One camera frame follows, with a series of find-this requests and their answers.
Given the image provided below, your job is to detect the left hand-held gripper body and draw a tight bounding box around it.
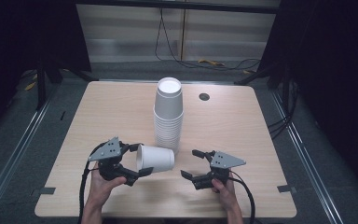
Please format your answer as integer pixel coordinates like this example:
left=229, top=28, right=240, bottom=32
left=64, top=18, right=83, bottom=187
left=88, top=135, right=135, bottom=188

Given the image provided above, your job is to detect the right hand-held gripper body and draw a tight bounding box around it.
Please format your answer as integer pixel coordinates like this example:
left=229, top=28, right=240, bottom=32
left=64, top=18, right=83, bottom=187
left=192, top=150, right=247, bottom=191

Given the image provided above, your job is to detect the single white paper cup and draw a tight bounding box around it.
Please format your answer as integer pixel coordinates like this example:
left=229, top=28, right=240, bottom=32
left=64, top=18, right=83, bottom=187
left=135, top=143, right=175, bottom=174

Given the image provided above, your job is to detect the stack of white paper cups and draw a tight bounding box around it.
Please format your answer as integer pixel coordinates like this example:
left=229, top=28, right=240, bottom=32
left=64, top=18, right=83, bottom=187
left=153, top=77, right=185, bottom=155

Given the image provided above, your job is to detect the person's right hand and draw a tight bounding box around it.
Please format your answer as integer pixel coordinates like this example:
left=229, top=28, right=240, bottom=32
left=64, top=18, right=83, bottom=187
left=211, top=168, right=241, bottom=211

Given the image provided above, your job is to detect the person's left hand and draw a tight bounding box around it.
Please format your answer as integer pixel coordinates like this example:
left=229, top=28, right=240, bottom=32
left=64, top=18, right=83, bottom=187
left=88, top=161, right=128, bottom=210

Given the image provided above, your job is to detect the grey tape piece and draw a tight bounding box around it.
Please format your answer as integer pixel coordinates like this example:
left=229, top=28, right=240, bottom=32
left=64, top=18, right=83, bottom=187
left=38, top=187, right=57, bottom=196
left=276, top=184, right=294, bottom=194

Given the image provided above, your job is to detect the black metal stand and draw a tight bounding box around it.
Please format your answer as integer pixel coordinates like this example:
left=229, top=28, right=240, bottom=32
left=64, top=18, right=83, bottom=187
left=34, top=55, right=100, bottom=110
left=233, top=60, right=294, bottom=110

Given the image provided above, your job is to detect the black curtain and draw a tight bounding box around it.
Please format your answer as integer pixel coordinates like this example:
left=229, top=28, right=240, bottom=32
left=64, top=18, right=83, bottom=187
left=260, top=0, right=358, bottom=195
left=0, top=0, right=91, bottom=139

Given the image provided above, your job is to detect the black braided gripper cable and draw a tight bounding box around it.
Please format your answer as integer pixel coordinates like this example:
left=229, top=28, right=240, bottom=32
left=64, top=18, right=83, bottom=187
left=77, top=142, right=106, bottom=224
left=227, top=170, right=257, bottom=224

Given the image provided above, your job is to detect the bundle of black floor cables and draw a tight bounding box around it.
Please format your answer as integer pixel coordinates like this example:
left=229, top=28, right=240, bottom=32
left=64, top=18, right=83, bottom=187
left=267, top=79, right=300, bottom=140

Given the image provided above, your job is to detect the metal floor rail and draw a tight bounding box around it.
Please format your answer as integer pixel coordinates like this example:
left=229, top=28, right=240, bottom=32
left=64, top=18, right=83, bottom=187
left=268, top=88, right=338, bottom=224
left=0, top=90, right=61, bottom=217

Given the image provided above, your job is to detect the black power cable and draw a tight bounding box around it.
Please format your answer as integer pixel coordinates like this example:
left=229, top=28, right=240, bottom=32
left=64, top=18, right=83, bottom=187
left=154, top=7, right=181, bottom=63
left=159, top=7, right=262, bottom=72

